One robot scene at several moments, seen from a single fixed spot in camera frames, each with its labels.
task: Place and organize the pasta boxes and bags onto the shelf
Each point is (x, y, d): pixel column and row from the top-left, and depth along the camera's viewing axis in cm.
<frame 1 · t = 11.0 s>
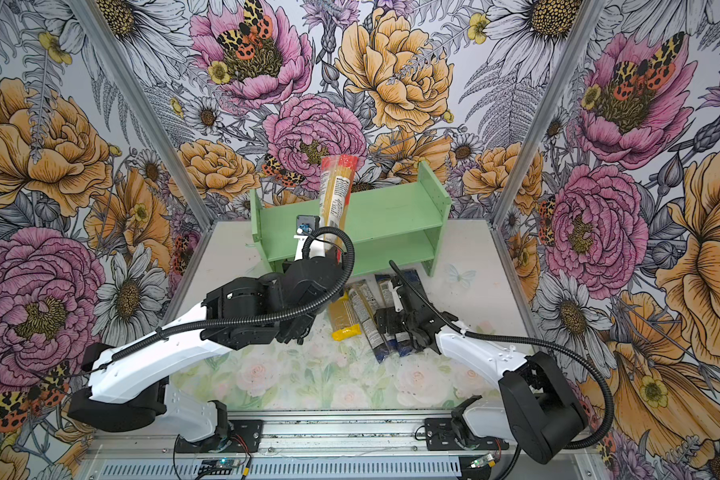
left hand: (325, 258, 59), fingers closed
right hand: (389, 323, 87), fingers open
light green wooden shelf: (393, 227, 87), point 26 cm above the table

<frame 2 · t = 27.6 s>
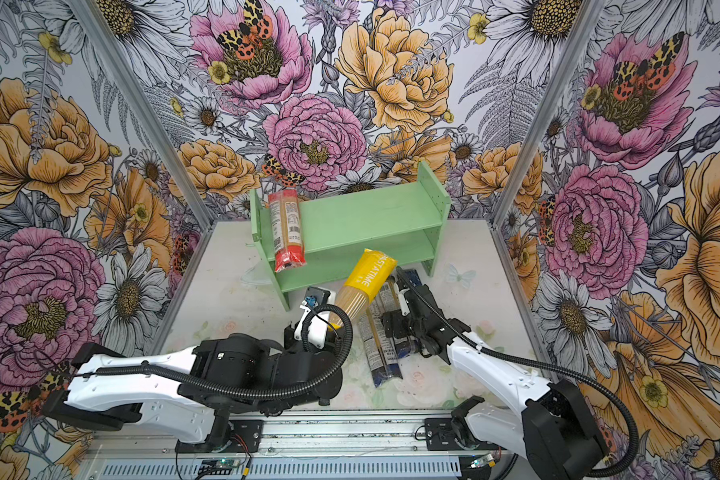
left hand: (332, 331, 58), fingers open
right hand: (396, 324, 85), fingers open
red-ended spaghetti bag: (285, 216, 83), point 32 cm above the table
the other named things where they were.

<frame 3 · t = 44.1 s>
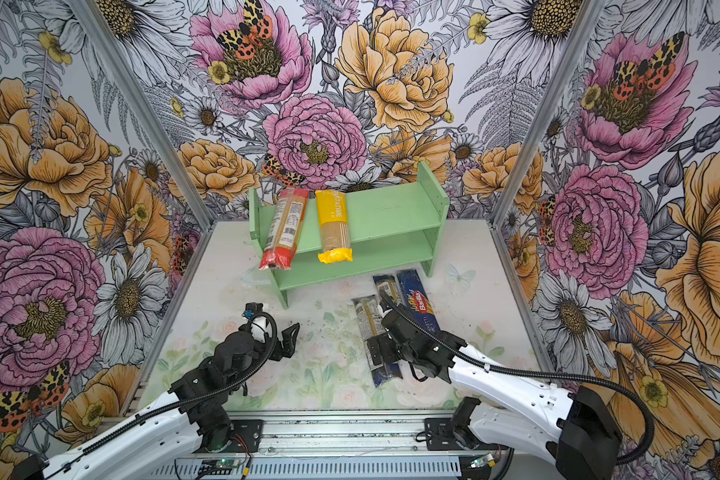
left hand: (281, 331, 81), fingers open
right hand: (386, 349, 79), fingers open
red-ended spaghetti bag: (285, 229, 79), point 32 cm above the table
yellow spaghetti bag: (333, 219, 83), point 31 cm above the table
the other named things where they were.

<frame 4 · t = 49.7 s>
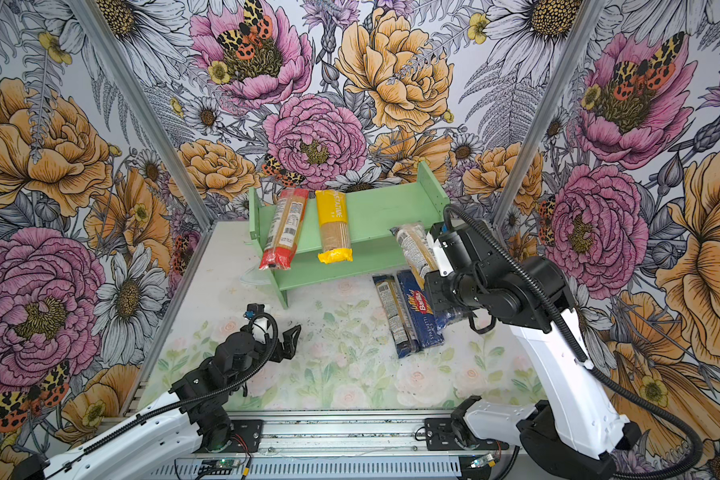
left hand: (283, 333, 81), fingers open
right hand: (437, 296, 60), fingers open
the named things where they were.

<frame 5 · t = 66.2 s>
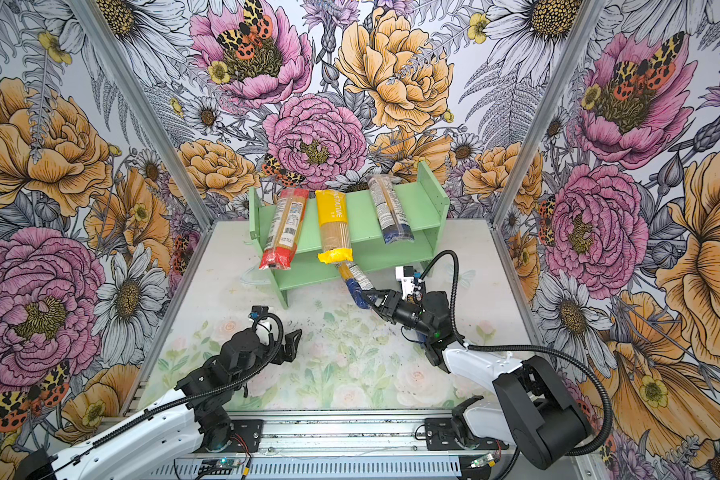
left hand: (283, 337, 82), fingers open
right hand: (361, 303, 76), fingers open
the named things where they were.

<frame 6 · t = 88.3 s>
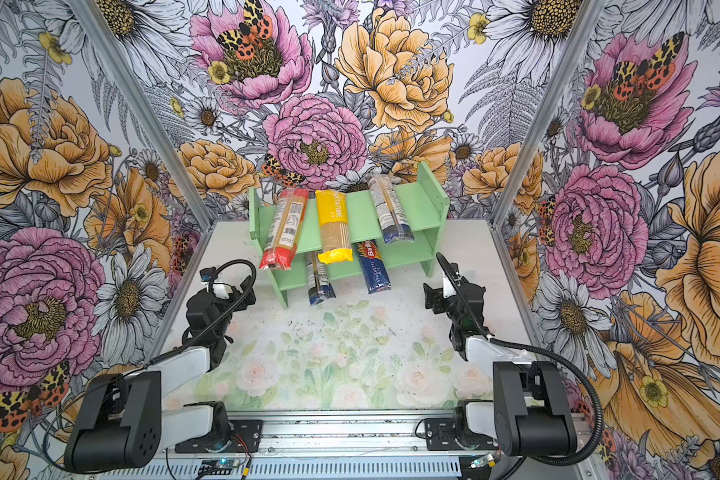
left hand: (236, 287, 89), fingers open
right hand: (438, 289, 91), fingers open
blue Barilla spaghetti box: (373, 267, 89), point 18 cm above the table
the other named things where they were.

